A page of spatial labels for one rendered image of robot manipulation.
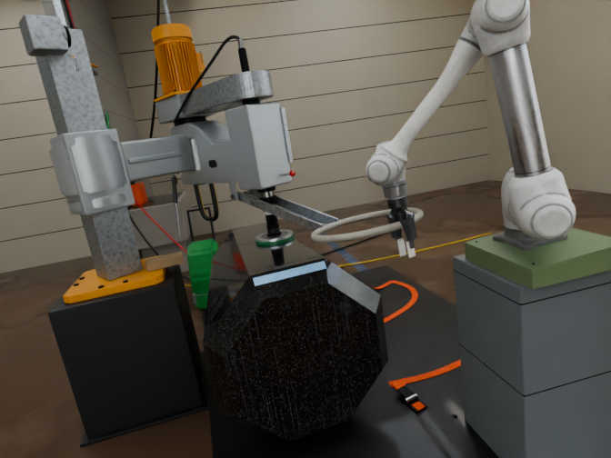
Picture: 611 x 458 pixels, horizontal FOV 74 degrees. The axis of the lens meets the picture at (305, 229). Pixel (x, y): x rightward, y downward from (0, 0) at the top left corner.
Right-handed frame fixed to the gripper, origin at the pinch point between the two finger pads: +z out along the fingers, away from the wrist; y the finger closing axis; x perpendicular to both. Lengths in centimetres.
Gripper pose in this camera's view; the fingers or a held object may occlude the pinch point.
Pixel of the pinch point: (405, 248)
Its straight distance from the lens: 162.5
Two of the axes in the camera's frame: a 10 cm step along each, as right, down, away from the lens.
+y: -4.7, -0.3, 8.8
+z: 2.2, 9.7, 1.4
